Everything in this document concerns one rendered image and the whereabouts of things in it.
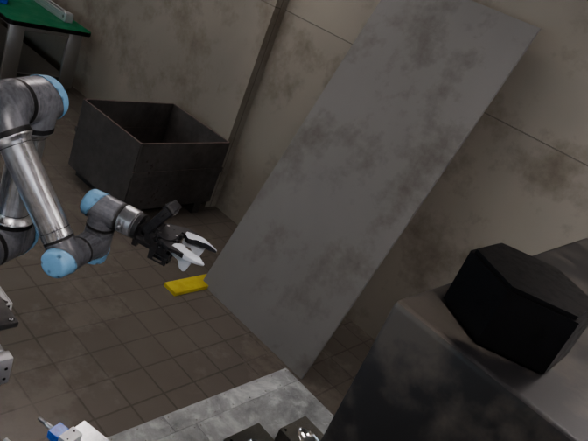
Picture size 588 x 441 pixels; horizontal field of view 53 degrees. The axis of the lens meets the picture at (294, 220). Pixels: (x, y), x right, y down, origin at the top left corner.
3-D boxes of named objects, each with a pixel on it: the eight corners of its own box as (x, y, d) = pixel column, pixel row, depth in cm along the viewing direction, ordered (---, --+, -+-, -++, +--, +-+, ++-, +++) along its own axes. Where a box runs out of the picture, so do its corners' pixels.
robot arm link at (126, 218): (134, 200, 155) (115, 213, 148) (149, 208, 155) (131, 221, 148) (129, 223, 159) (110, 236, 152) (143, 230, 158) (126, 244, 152)
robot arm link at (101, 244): (62, 261, 154) (71, 226, 150) (87, 246, 165) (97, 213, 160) (87, 275, 154) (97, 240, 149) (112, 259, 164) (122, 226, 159)
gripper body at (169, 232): (180, 254, 158) (142, 234, 159) (188, 228, 153) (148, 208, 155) (165, 268, 151) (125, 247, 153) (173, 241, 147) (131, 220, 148)
